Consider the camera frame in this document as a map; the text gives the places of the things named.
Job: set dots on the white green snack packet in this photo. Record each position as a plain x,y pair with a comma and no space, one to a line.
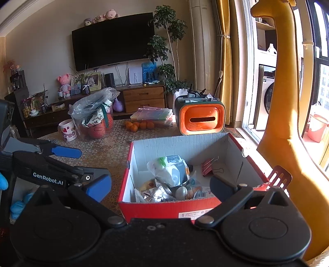
169,169

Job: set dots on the small white plush toy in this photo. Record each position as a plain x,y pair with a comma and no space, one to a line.
181,193

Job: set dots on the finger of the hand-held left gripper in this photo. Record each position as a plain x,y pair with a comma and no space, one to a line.
66,152
87,173

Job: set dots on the green orange desk organizer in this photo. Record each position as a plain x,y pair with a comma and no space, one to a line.
201,118

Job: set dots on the brown slotted chair back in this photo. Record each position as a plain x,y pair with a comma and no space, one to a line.
280,178

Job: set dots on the small beige box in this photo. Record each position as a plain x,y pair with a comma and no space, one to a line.
58,107

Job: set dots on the cream photo frame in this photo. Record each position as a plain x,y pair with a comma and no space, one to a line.
93,81

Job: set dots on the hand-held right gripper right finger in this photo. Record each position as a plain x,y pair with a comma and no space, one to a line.
223,187

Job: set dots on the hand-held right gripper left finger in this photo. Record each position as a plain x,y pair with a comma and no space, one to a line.
99,188

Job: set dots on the red cardboard box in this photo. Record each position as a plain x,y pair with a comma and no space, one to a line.
180,146

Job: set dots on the red basket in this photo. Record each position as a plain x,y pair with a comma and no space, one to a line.
97,131

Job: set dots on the white plant pot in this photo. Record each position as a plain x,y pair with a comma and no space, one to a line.
183,95

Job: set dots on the tall green potted tree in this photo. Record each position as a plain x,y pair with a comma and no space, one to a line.
164,18

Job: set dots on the yellow curtain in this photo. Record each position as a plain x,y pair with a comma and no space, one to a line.
225,64

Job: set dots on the dried flower arrangement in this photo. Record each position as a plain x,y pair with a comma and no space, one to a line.
38,101

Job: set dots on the blue picture book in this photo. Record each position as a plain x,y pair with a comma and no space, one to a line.
149,72

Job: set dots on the dark side shelf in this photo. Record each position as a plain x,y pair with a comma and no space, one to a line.
19,87

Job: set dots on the clear plastic bag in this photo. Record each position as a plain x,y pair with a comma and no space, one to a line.
92,102

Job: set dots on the white detergent bottle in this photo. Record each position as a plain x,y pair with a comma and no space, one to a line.
271,49

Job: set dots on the white washing machine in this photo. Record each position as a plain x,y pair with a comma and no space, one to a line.
264,97

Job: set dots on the small pink pig plush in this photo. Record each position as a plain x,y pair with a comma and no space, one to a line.
99,18

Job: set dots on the person's left hand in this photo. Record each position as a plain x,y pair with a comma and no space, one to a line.
21,205

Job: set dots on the pink doll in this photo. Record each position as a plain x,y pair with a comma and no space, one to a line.
64,86

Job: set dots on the orange bucket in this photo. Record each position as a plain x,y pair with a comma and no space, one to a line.
318,128

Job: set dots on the white board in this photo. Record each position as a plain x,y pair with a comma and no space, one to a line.
135,75

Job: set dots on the lace patterned desktop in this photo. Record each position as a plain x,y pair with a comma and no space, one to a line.
102,154

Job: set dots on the grass plant in vase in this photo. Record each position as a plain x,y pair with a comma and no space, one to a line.
86,89

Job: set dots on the yellow giraffe figure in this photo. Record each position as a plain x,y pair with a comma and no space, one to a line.
285,102

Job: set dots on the beige standing air conditioner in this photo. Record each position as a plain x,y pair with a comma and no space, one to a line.
203,51

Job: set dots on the silver snack packet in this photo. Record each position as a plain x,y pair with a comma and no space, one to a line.
156,196

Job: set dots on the wooden wall shelf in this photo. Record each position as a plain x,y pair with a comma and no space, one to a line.
264,25

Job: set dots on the grey hedgehog plush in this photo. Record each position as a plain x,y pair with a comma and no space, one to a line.
88,21

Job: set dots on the black speaker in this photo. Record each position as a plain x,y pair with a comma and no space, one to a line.
109,80

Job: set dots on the black wall television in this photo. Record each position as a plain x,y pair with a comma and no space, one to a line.
113,41

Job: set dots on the wooden television cabinet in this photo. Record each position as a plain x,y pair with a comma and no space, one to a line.
144,96

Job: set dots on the small blue picture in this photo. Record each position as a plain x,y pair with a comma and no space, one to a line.
76,90

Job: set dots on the red binder clip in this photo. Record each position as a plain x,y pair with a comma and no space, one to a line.
209,166

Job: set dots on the white strawberry print mug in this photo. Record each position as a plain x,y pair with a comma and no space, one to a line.
68,132

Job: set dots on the gold pig figurine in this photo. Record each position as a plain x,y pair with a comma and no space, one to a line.
147,184

